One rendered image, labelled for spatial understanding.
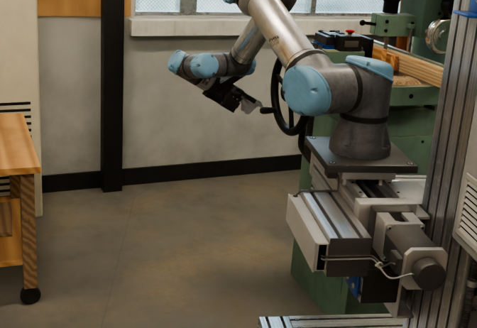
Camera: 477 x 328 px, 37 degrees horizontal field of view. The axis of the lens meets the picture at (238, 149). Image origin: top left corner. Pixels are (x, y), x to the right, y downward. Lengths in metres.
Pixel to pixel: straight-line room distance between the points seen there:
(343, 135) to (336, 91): 0.15
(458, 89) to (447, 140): 0.12
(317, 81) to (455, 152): 0.33
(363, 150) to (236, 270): 1.29
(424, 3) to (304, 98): 0.94
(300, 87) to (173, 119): 2.08
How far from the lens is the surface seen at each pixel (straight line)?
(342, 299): 2.51
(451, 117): 1.60
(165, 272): 2.84
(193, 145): 3.72
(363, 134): 1.70
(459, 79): 1.58
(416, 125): 2.35
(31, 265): 2.57
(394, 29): 2.44
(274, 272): 2.88
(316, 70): 1.60
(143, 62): 3.52
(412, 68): 2.32
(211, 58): 2.16
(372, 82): 1.67
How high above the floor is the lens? 1.35
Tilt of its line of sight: 18 degrees down
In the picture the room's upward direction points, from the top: 4 degrees clockwise
